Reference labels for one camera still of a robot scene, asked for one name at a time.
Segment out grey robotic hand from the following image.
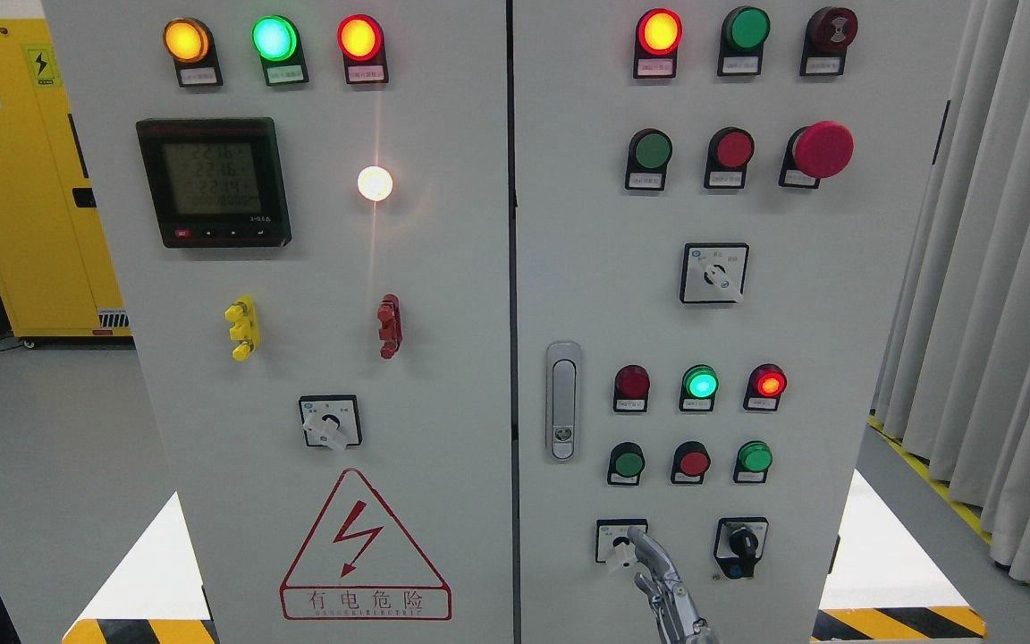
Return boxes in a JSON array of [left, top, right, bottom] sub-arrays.
[[627, 527, 720, 643]]

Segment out green start button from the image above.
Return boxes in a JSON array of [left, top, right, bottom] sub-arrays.
[[606, 443, 646, 486]]

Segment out lower red push button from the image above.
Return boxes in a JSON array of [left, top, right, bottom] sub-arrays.
[[671, 441, 712, 484]]

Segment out red push button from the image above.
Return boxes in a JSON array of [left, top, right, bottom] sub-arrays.
[[710, 127, 755, 170], [671, 441, 712, 484]]

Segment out lower right green push button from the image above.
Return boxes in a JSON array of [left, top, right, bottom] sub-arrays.
[[735, 440, 773, 479]]

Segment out green push button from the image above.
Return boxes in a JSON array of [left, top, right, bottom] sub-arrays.
[[627, 128, 673, 171], [735, 440, 773, 479]]

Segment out upper green push button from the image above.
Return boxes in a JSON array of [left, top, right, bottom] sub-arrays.
[[627, 128, 673, 171]]

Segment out upper red push button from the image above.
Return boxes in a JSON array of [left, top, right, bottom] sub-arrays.
[[710, 127, 755, 170]]

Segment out red mushroom emergency stop button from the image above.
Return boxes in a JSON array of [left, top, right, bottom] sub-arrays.
[[786, 121, 855, 180]]

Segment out lower middle green indicator light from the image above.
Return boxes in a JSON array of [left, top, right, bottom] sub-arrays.
[[682, 364, 719, 400]]

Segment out green indicator light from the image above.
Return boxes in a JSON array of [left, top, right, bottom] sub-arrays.
[[682, 364, 719, 400], [252, 13, 300, 63], [721, 5, 770, 52]]

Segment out lower left red indicator light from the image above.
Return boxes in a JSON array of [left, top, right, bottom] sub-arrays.
[[614, 364, 651, 400]]

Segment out red indicator light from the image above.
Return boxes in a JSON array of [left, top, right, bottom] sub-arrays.
[[747, 363, 788, 400], [614, 364, 651, 400], [636, 7, 682, 57], [336, 13, 384, 62]]

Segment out lower right red indicator light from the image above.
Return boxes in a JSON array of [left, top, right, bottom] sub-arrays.
[[747, 363, 788, 400]]

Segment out red electric hazard warning sticker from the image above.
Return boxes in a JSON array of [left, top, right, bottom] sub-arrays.
[[279, 468, 452, 621]]

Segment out grey curtain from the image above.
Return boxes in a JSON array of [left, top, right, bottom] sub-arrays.
[[874, 1, 1030, 583]]

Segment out grey electrical control cabinet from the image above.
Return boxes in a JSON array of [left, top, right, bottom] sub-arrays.
[[41, 0, 972, 644]]

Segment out red terminal connector block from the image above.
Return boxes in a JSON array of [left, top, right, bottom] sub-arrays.
[[376, 293, 403, 360]]

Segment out yellow terminal connector block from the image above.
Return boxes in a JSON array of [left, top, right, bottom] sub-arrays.
[[224, 296, 261, 361]]

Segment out white lit indicator lamp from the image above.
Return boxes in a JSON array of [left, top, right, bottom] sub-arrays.
[[357, 165, 394, 203]]

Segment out red indicator light top right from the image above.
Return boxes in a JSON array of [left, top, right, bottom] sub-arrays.
[[636, 7, 682, 57]]

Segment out green indicator light top right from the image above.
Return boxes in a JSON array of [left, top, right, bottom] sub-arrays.
[[721, 5, 770, 52]]

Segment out dark red buzzer alarm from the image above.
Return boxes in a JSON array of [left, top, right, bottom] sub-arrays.
[[806, 5, 858, 55]]

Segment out black digital power meter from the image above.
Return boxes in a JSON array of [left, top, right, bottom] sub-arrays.
[[136, 115, 291, 249]]

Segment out red indicator light top left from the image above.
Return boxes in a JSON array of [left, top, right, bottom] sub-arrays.
[[336, 13, 384, 62]]

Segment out green indicator light top left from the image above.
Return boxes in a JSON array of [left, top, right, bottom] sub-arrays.
[[252, 13, 300, 63]]

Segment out yellow indicator light top left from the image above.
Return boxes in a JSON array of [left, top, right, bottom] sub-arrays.
[[163, 16, 211, 64]]

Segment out yellow safety storage cabinet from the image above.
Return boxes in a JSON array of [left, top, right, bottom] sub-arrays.
[[0, 18, 131, 341]]

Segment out bottom white rotary selector switch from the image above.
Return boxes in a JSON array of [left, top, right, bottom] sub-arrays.
[[594, 518, 647, 573]]

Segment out bottom black key selector switch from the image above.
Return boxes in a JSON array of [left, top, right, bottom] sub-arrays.
[[713, 516, 769, 580]]

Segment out silver cabinet door handle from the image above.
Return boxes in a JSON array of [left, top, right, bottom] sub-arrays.
[[546, 341, 583, 462]]

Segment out upper right rotary selector switch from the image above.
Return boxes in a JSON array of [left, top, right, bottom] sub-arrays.
[[680, 243, 749, 304]]

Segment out left door rotary selector switch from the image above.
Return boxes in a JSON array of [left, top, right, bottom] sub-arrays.
[[298, 394, 364, 450]]

